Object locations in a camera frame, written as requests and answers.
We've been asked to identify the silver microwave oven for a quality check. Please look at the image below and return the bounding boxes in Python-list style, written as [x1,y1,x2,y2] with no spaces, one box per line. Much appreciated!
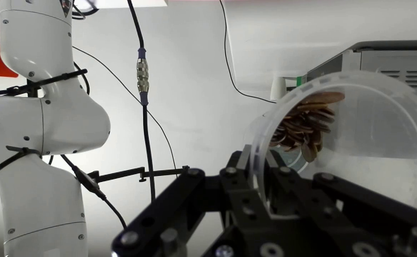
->
[305,39,417,93]

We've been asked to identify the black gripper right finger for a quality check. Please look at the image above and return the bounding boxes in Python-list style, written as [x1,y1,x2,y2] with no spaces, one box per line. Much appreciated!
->
[265,163,417,257]

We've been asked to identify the green block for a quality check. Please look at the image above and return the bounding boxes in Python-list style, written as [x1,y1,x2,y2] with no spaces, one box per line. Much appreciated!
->
[285,73,309,89]

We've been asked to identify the thin black cable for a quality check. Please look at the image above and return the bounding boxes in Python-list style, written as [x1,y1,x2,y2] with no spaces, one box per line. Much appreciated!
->
[217,0,277,106]

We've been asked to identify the colourless plastic cup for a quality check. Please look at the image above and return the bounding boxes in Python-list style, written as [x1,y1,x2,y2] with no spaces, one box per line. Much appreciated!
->
[250,71,417,219]

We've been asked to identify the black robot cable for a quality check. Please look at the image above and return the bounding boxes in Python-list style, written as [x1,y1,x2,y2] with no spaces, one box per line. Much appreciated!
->
[125,0,159,203]

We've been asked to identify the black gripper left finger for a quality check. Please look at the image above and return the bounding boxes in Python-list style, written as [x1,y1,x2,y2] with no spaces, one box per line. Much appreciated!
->
[110,151,277,257]

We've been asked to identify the black camera stand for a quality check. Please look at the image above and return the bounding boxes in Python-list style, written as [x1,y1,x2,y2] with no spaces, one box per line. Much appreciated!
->
[88,165,192,186]

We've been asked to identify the brown coins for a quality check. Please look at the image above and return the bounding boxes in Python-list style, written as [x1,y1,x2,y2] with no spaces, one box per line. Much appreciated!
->
[270,91,347,165]

